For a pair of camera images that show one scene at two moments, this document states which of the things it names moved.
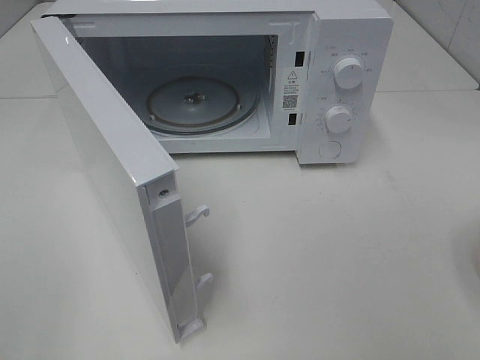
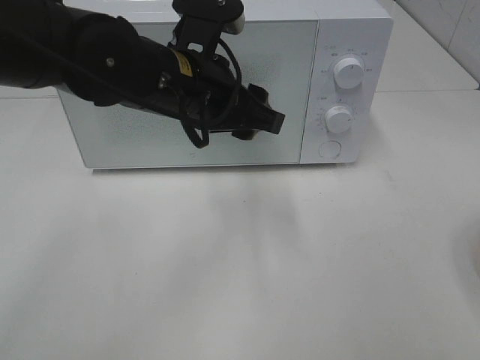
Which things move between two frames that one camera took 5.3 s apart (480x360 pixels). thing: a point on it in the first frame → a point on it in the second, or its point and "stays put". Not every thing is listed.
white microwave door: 135,172 → 274,56
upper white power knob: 348,73 stays put
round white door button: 330,150 stays put
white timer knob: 338,119 stays put
